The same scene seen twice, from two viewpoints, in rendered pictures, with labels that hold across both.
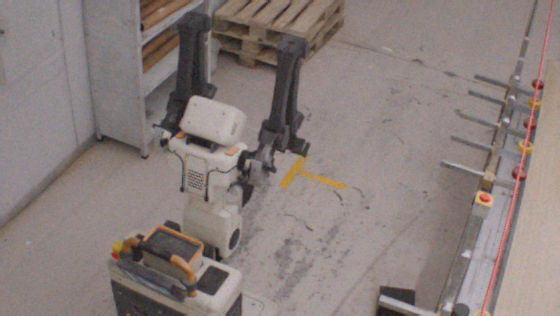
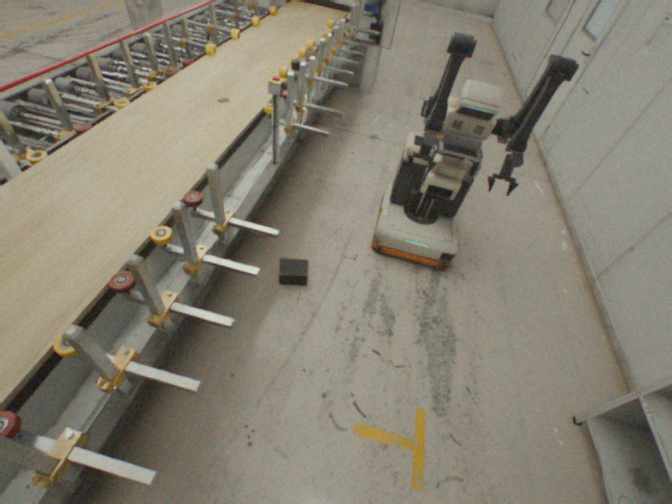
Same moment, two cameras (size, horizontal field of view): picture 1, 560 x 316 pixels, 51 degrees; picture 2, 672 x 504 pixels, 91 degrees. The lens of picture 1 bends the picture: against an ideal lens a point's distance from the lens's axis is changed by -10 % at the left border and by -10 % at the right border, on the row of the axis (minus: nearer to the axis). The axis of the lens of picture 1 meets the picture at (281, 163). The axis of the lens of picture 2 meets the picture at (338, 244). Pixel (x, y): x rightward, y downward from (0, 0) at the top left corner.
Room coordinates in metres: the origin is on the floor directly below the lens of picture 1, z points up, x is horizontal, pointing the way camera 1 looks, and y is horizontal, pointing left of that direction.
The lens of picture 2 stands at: (3.66, -0.87, 1.99)
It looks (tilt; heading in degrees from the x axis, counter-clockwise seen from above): 47 degrees down; 162
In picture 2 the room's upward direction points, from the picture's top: 12 degrees clockwise
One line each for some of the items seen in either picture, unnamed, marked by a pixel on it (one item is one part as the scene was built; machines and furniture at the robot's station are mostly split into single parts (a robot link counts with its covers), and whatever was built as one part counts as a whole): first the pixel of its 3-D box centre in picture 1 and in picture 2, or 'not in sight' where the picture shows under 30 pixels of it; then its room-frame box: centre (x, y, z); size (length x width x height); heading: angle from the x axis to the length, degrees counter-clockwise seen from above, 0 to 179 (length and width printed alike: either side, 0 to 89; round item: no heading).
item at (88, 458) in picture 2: (506, 85); (81, 456); (3.38, -1.39, 0.81); 0.43 x 0.03 x 0.04; 68
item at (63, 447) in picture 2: not in sight; (60, 458); (3.38, -1.44, 0.81); 0.14 x 0.06 x 0.05; 158
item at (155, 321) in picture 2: not in sight; (163, 309); (2.92, -1.25, 0.81); 0.14 x 0.06 x 0.05; 158
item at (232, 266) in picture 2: (487, 148); (209, 260); (2.69, -1.10, 0.81); 0.43 x 0.03 x 0.04; 68
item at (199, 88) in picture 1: (197, 59); (537, 110); (2.35, 0.38, 1.40); 0.11 x 0.06 x 0.43; 67
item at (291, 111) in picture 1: (291, 85); (446, 88); (2.18, -0.02, 1.40); 0.11 x 0.06 x 0.43; 68
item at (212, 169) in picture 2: (494, 157); (218, 209); (2.48, -1.07, 0.91); 0.04 x 0.04 x 0.48; 68
